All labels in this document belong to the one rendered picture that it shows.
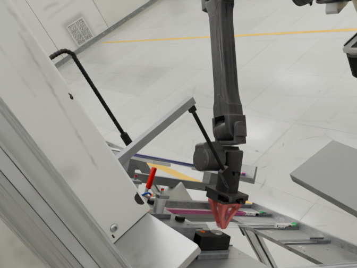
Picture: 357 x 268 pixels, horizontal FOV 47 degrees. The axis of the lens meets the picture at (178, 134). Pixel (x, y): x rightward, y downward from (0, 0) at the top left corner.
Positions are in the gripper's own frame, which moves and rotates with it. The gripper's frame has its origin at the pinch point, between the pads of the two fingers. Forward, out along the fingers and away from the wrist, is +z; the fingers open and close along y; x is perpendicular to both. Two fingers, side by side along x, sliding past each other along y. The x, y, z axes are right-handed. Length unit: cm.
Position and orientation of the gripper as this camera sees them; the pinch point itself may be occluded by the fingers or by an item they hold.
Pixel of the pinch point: (221, 224)
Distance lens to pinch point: 108.4
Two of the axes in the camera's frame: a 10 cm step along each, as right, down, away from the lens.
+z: -1.2, 9.9, 1.2
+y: 5.6, 1.7, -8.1
